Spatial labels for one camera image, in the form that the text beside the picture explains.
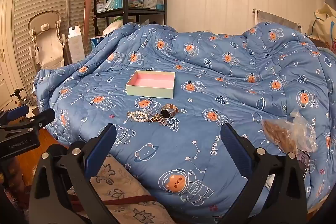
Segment white pearl bracelet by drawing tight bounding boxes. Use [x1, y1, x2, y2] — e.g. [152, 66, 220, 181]
[127, 110, 152, 123]

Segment tall white carton box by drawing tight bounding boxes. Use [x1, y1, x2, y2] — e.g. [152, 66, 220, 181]
[68, 25, 86, 64]

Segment gold bangle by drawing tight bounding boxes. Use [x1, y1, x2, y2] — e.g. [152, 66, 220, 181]
[160, 104, 179, 119]

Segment cream tote bag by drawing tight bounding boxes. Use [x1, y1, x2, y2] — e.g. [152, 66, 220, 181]
[306, 2, 336, 44]

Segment light blue packets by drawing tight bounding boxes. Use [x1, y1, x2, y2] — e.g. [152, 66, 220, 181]
[106, 0, 124, 11]

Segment gold chain necklace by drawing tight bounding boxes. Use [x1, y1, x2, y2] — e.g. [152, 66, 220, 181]
[148, 113, 169, 127]

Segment clear plastic bag brown contents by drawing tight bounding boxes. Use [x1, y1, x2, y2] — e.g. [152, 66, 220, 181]
[261, 110, 319, 153]

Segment black and white scooter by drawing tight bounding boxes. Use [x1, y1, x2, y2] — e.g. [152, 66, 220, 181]
[10, 88, 40, 117]

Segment beige floral bed sheet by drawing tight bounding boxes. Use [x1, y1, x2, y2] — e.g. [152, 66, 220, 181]
[89, 153, 177, 224]

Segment pale green box pink inside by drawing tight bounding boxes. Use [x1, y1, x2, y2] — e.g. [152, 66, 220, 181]
[125, 70, 176, 99]

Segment blue astronaut bear printed blanket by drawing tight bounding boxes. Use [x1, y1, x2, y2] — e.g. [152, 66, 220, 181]
[33, 21, 336, 217]

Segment small photo card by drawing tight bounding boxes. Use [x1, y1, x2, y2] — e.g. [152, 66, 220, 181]
[297, 151, 312, 182]

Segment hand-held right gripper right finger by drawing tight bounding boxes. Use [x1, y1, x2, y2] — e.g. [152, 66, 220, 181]
[220, 123, 308, 224]

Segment dark red strap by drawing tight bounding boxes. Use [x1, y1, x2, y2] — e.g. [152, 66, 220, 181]
[104, 195, 156, 207]

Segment white metal rack frame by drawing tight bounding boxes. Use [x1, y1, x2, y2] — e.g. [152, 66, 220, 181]
[252, 8, 302, 33]

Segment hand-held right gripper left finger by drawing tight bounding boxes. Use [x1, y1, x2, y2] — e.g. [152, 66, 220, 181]
[28, 123, 120, 224]

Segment white baby high chair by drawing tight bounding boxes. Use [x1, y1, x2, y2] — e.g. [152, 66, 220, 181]
[28, 10, 68, 70]

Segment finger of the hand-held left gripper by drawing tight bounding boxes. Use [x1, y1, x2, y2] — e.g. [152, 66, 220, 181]
[0, 108, 56, 138]
[0, 105, 29, 125]

